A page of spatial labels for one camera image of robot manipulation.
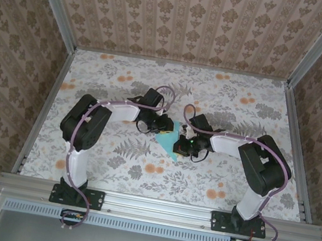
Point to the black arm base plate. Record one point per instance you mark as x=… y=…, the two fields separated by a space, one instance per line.
x=97 y=199
x=218 y=221

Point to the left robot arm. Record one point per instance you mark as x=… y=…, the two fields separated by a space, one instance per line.
x=85 y=126

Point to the light blue cloth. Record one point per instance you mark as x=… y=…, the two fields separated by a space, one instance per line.
x=167 y=143

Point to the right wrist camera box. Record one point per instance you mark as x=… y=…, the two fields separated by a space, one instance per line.
x=190 y=139

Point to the aluminium rear rail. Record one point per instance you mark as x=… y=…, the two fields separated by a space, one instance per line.
x=189 y=64

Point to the aluminium mounting rail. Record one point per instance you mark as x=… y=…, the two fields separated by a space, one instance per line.
x=158 y=209

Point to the aluminium side rail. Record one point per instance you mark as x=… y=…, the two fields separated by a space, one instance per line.
x=295 y=135
x=45 y=106

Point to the floral patterned table cover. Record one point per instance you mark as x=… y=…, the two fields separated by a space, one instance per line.
x=144 y=71

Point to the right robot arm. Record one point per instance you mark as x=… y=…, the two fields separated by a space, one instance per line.
x=262 y=166

